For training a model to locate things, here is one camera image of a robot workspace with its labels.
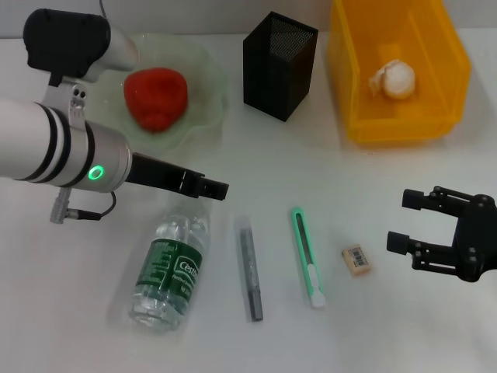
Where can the mint green utility knife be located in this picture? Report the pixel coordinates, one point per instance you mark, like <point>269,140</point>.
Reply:
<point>308,256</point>

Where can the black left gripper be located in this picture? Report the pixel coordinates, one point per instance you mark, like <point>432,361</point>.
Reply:
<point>163,175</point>

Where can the pale green glass fruit plate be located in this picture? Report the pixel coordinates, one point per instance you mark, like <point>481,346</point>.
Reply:
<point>206,77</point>

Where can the red-orange fruit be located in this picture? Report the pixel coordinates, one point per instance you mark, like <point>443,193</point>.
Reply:
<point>155,97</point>

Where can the clear water bottle green label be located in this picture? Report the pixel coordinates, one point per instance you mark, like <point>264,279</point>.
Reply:
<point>171,268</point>

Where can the grey pencil lead tube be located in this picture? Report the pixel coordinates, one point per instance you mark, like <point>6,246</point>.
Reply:
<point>250,264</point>

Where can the white paper ball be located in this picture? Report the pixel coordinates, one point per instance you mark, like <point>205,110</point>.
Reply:
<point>396,79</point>

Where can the black mesh pen holder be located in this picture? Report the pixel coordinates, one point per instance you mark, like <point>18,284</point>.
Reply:
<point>272,85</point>

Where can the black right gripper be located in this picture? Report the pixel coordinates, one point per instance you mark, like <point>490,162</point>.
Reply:
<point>477,241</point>

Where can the beige eraser with barcode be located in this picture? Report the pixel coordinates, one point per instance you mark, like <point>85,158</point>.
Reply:
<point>357,261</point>

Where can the yellow plastic bin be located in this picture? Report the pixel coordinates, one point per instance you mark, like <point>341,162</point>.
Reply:
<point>438,116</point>

